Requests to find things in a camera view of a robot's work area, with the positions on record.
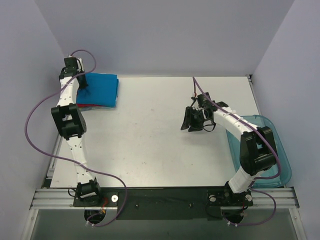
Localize blue t shirt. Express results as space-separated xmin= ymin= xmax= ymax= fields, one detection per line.
xmin=76 ymin=73 xmax=119 ymax=108

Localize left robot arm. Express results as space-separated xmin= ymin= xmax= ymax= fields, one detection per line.
xmin=51 ymin=55 xmax=103 ymax=206

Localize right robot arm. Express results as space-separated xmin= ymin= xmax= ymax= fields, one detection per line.
xmin=180 ymin=92 xmax=279 ymax=205

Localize folded red t shirt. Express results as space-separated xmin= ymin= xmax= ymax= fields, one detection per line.
xmin=77 ymin=103 xmax=113 ymax=109

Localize translucent blue plastic bin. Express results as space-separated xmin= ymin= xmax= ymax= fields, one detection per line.
xmin=226 ymin=115 xmax=292 ymax=189

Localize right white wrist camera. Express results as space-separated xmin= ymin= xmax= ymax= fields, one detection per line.
xmin=190 ymin=94 xmax=207 ymax=109

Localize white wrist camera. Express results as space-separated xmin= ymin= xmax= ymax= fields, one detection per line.
xmin=66 ymin=55 xmax=84 ymax=73
xmin=190 ymin=94 xmax=207 ymax=109

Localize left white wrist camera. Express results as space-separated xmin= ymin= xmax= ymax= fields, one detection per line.
xmin=66 ymin=55 xmax=84 ymax=73

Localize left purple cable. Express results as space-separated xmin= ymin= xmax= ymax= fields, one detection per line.
xmin=24 ymin=49 xmax=128 ymax=227

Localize purple cable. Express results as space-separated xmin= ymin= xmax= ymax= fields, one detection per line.
xmin=24 ymin=49 xmax=128 ymax=227
xmin=192 ymin=76 xmax=281 ymax=227

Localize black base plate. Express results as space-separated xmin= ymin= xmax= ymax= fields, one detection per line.
xmin=73 ymin=186 xmax=253 ymax=221

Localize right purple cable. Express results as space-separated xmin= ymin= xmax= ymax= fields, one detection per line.
xmin=192 ymin=76 xmax=281 ymax=227

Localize aluminium frame rail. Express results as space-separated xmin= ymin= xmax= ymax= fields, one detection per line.
xmin=30 ymin=188 xmax=300 ymax=210

